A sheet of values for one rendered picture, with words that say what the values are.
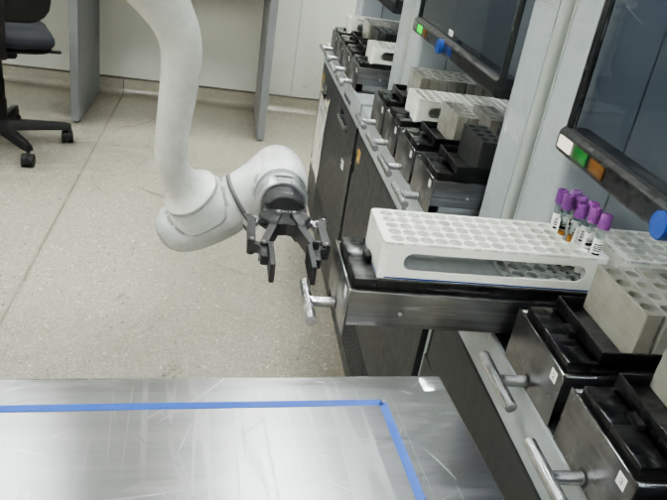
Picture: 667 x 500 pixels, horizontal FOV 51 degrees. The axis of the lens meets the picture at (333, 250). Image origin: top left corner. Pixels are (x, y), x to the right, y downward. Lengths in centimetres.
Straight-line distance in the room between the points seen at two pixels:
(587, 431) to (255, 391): 33
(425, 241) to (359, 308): 12
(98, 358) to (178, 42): 118
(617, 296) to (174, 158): 72
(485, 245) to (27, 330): 156
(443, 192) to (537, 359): 50
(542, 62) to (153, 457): 81
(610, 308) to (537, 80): 41
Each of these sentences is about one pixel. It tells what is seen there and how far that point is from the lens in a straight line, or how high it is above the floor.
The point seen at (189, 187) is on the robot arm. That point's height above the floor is 74.
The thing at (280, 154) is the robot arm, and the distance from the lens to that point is 127.
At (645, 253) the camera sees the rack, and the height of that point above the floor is 86.
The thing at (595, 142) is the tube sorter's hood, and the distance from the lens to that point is 93.
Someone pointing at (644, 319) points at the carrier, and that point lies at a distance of 81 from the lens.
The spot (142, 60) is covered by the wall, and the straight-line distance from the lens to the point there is 442.
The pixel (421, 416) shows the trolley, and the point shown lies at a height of 82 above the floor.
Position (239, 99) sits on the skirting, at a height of 4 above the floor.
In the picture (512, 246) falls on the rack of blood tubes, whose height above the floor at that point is 86.
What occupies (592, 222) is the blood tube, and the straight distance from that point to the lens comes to 95.
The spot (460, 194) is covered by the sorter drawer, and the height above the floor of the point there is 78.
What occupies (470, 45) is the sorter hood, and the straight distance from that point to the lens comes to 139.
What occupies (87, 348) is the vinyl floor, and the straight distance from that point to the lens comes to 210.
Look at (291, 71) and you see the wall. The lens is 441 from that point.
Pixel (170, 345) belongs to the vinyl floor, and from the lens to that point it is 210.
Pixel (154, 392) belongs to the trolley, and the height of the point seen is 82.
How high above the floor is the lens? 122
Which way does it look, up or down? 26 degrees down
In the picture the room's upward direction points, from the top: 9 degrees clockwise
